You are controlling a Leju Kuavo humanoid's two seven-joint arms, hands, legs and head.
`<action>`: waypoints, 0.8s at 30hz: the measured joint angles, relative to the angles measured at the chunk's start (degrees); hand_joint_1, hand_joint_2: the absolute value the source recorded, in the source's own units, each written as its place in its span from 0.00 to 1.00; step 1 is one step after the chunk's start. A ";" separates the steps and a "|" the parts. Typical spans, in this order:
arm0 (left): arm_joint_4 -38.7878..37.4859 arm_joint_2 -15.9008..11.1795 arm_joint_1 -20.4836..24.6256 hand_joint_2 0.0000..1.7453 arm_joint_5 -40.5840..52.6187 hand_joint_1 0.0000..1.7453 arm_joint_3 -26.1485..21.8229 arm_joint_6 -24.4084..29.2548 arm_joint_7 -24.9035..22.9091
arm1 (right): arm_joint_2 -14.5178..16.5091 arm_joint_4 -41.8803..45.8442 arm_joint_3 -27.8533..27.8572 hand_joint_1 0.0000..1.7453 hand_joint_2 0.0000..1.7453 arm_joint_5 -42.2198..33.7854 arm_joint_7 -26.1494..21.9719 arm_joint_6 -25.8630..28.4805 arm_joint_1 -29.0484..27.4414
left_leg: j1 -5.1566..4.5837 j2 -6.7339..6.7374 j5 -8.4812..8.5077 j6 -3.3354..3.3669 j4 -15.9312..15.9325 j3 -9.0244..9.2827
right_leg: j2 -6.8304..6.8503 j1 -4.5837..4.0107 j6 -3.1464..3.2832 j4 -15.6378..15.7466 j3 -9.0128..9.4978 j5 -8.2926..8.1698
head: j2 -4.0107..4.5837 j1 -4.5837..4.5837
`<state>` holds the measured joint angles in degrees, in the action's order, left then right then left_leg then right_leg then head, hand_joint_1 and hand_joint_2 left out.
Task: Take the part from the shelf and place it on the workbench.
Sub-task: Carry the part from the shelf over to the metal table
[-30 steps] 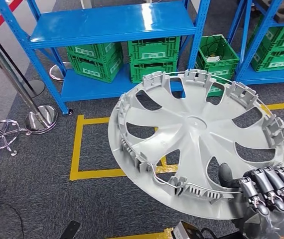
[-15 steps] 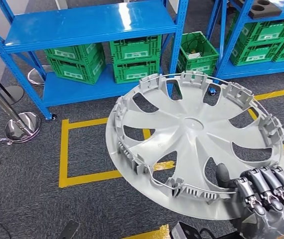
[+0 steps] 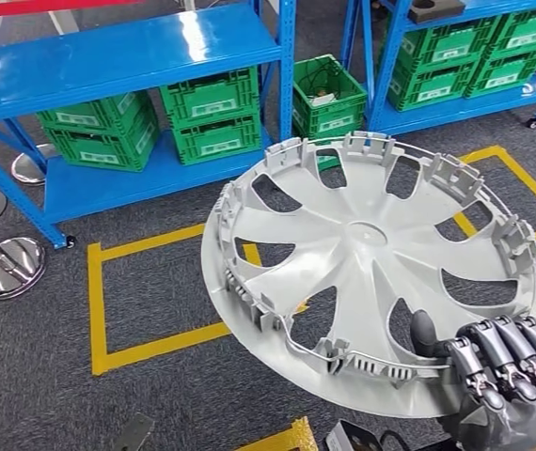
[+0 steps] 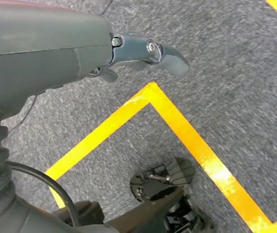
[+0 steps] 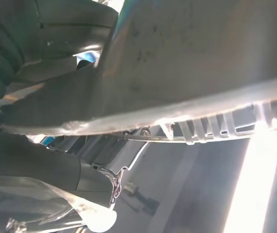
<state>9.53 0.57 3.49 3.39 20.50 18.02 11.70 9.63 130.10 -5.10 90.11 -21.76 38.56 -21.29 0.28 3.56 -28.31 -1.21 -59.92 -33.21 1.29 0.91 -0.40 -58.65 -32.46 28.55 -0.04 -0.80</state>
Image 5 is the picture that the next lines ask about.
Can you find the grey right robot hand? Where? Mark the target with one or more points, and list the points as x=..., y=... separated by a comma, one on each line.
x=44, y=160

